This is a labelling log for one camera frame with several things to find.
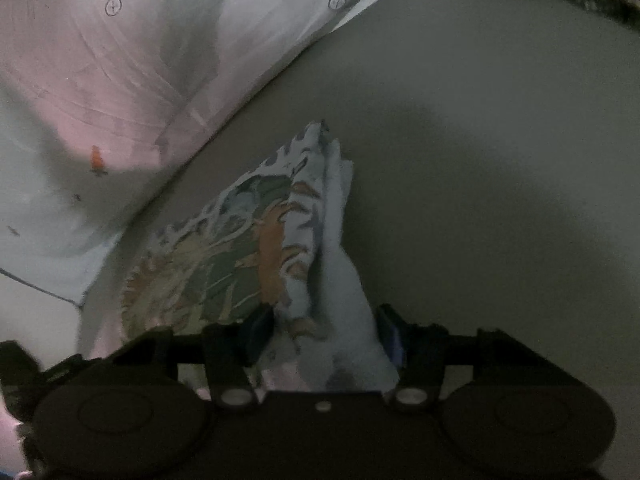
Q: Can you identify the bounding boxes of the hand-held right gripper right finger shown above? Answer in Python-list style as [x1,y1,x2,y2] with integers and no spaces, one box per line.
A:
[376,304,557,412]

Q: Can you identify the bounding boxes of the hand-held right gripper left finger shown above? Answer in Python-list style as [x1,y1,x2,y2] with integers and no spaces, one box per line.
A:
[107,307,274,409]

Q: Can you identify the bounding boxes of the leaf patterned shirt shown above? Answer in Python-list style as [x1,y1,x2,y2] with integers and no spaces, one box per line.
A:
[120,119,402,393]

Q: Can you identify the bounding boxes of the carrot print bed sheet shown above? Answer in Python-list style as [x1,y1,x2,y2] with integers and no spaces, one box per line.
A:
[0,0,473,307]

